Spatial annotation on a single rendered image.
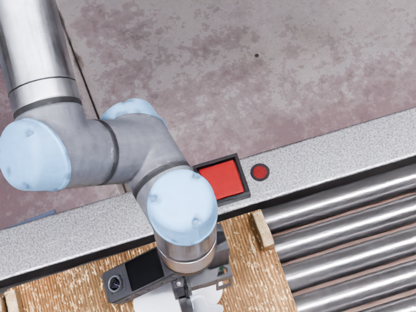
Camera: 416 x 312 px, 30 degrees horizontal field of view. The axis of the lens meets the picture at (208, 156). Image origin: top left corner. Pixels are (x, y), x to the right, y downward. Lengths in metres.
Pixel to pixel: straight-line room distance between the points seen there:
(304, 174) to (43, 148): 0.58
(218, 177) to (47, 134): 0.50
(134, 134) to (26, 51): 0.15
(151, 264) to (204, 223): 0.19
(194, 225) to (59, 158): 0.16
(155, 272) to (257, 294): 0.22
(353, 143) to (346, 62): 1.17
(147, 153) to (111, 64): 1.62
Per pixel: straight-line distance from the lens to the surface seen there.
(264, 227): 1.18
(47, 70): 0.84
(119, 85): 2.45
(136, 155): 0.88
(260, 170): 1.27
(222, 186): 1.24
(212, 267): 1.04
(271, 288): 1.18
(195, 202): 0.84
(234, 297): 1.18
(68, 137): 0.82
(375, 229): 1.25
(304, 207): 1.24
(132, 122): 0.90
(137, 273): 1.03
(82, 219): 1.27
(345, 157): 1.28
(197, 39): 2.50
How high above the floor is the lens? 2.07
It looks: 64 degrees down
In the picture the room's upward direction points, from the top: 10 degrees counter-clockwise
